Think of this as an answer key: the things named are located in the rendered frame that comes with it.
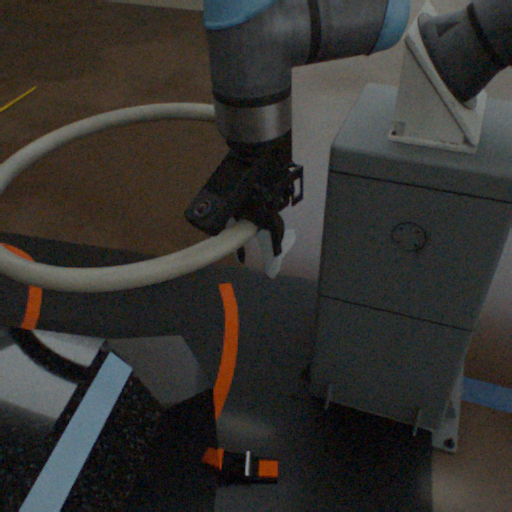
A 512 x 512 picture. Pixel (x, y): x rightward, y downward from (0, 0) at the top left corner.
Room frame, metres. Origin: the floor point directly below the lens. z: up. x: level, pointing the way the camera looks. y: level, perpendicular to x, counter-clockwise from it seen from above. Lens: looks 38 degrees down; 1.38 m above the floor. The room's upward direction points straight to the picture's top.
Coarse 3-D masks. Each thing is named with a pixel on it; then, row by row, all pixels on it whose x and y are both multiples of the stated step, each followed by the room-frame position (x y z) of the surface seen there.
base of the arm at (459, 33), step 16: (448, 16) 1.16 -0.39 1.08; (464, 16) 1.14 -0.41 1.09; (432, 32) 1.14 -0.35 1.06; (448, 32) 1.13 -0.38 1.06; (464, 32) 1.11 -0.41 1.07; (480, 32) 1.09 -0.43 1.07; (432, 48) 1.12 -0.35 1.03; (448, 48) 1.10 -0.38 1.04; (464, 48) 1.09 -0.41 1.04; (480, 48) 1.08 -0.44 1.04; (448, 64) 1.09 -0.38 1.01; (464, 64) 1.08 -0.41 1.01; (480, 64) 1.08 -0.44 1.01; (496, 64) 1.09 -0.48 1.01; (448, 80) 1.08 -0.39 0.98; (464, 80) 1.08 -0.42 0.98; (480, 80) 1.09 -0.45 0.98; (464, 96) 1.10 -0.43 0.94
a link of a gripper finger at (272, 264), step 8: (264, 232) 0.57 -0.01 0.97; (288, 232) 0.60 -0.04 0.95; (264, 240) 0.57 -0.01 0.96; (288, 240) 0.60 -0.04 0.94; (264, 248) 0.57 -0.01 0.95; (288, 248) 0.59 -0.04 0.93; (264, 256) 0.57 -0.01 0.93; (272, 256) 0.56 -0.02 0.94; (280, 256) 0.57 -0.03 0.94; (264, 264) 0.57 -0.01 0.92; (272, 264) 0.56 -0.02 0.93; (280, 264) 0.57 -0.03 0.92; (264, 272) 0.57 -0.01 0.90; (272, 272) 0.57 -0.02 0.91
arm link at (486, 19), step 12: (480, 0) 1.14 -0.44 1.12; (492, 0) 1.12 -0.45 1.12; (504, 0) 1.10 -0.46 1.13; (480, 12) 1.11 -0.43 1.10; (492, 12) 1.10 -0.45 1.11; (504, 12) 1.08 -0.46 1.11; (480, 24) 1.10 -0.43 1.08; (492, 24) 1.09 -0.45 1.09; (504, 24) 1.08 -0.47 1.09; (492, 36) 1.08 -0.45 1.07; (504, 36) 1.07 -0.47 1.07; (504, 48) 1.07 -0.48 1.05; (504, 60) 1.08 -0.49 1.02
